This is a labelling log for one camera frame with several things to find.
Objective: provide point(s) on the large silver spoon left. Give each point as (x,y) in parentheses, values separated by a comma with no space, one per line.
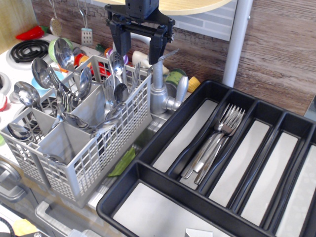
(44,74)

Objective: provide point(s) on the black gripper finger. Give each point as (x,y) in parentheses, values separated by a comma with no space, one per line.
(159,39)
(121,38)

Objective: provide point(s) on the green toy can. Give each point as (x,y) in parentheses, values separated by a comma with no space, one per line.
(174,76)

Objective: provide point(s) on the light wooden shelf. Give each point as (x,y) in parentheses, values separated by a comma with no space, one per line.
(192,6)

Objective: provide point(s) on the silver spoon middle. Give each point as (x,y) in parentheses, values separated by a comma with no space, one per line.
(85,84)

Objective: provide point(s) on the silver metal fork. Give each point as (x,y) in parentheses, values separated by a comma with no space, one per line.
(150,69)

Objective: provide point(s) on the silver spoon basket corner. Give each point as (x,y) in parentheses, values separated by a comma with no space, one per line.
(20,133)

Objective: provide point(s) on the green toy leaf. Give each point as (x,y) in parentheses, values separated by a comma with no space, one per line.
(123,163)

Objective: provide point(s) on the black cutlery tray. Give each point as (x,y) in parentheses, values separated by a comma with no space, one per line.
(262,183)

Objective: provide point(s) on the silver spoon far left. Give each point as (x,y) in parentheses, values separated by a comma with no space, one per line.
(27,95)

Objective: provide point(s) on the silver toy faucet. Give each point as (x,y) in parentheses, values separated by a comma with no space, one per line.
(160,101)

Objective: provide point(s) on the yellow toy corn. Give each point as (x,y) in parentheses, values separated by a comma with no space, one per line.
(194,83)

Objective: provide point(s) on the red toy chili pepper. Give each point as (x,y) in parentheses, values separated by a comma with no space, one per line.
(33,34)

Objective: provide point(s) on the large silver spoon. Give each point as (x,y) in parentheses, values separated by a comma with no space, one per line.
(64,55)
(44,74)

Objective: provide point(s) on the hanging perforated spoon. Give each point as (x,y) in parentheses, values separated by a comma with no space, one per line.
(55,24)

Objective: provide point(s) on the white metal pole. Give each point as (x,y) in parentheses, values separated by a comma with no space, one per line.
(242,17)

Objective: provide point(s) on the grey plastic cutlery basket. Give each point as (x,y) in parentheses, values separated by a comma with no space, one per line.
(66,159)

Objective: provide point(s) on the stack of forks in tray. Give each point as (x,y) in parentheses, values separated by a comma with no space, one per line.
(225,127)

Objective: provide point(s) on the hanging small spatula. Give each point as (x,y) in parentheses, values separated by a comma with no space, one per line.
(86,32)

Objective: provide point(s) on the silver spoon front centre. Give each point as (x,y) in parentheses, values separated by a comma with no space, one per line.
(116,98)

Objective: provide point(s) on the silver spoon rear compartment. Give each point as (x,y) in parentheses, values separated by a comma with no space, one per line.
(117,64)

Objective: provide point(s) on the silver fork in basket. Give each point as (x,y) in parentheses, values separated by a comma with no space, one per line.
(135,77)

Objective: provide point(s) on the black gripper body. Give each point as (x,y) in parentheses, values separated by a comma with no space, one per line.
(131,17)

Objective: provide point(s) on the black stove burner coil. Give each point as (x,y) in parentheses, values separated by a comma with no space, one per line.
(28,50)

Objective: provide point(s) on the large silver spoon top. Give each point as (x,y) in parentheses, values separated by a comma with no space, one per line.
(64,55)

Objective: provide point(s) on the blue toy cup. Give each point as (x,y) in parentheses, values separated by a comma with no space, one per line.
(42,91)

